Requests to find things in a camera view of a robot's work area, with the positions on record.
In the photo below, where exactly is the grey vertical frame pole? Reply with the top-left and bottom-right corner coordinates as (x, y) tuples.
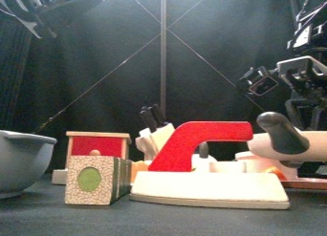
(160, 0), (167, 119)

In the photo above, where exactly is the wooden toy box red front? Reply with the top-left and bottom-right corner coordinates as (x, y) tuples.
(51, 130), (134, 186)

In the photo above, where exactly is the black handled toy knife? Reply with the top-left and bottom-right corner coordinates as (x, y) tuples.
(151, 103), (170, 128)
(139, 106), (159, 133)

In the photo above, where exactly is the orange toy food slice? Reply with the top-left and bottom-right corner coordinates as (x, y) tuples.
(262, 165), (289, 182)

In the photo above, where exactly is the crackle pattern block green circle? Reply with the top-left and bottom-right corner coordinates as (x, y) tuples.
(64, 155), (134, 206)

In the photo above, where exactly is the brown wooden tray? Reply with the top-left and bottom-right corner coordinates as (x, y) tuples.
(281, 177), (327, 190)

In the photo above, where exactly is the grey plastic bowl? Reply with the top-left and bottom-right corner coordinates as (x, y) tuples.
(0, 129), (59, 200)

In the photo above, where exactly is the thin diagonal brace wire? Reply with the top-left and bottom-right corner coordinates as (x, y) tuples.
(32, 0), (215, 135)
(124, 0), (267, 113)

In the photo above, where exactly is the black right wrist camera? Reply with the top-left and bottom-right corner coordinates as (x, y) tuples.
(238, 66), (282, 97)

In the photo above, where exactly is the white toy knife block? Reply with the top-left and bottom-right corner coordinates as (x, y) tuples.
(134, 122), (176, 161)

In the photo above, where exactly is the white toy iron red handle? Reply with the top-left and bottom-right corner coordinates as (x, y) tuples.
(130, 120), (291, 211)

